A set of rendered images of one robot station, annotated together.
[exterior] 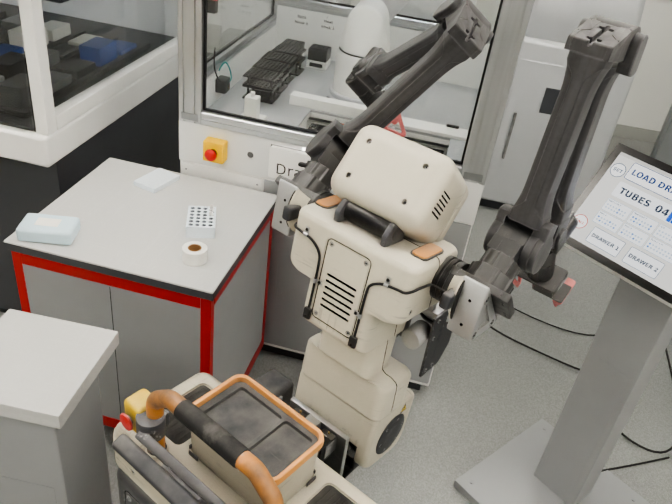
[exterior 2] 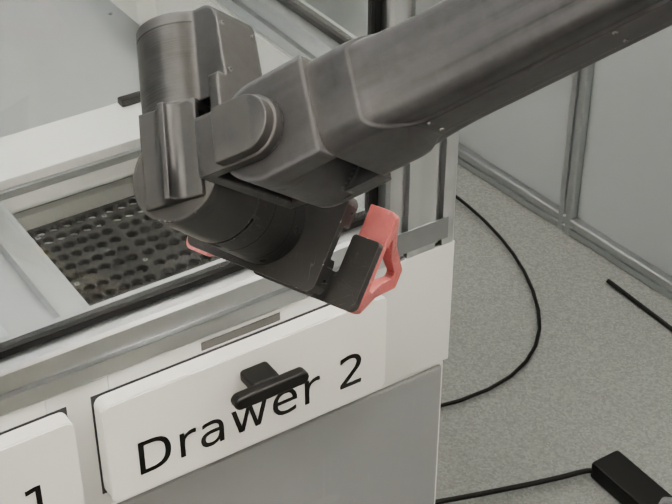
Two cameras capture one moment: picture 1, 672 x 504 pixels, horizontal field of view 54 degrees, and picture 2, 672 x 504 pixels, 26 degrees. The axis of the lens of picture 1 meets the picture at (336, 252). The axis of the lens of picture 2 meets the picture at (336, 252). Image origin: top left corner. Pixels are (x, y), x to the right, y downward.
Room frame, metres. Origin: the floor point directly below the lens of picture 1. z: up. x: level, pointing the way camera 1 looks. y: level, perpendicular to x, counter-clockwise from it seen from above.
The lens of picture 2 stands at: (1.11, 0.42, 1.73)
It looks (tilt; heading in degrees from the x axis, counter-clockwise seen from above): 35 degrees down; 318
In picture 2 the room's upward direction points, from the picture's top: straight up
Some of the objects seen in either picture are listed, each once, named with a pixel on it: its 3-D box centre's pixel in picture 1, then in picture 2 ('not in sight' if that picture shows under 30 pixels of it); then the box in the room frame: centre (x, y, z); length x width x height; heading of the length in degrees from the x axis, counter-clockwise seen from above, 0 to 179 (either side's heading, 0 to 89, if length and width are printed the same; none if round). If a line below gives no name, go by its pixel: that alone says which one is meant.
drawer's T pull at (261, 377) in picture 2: not in sight; (263, 380); (1.88, -0.19, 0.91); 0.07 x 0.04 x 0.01; 81
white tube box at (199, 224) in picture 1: (201, 221); not in sight; (1.70, 0.42, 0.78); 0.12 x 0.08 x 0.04; 11
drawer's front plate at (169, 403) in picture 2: not in sight; (248, 391); (1.91, -0.19, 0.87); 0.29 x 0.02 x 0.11; 81
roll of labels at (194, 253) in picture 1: (194, 253); not in sight; (1.53, 0.39, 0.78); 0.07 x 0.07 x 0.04
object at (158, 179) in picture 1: (156, 180); not in sight; (1.93, 0.62, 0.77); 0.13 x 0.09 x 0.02; 156
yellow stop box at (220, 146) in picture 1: (214, 150); not in sight; (1.99, 0.45, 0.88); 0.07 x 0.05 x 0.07; 81
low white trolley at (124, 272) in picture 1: (158, 311); not in sight; (1.73, 0.57, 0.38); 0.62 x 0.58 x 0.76; 81
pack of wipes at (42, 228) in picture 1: (48, 228); not in sight; (1.54, 0.81, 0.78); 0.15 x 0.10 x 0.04; 95
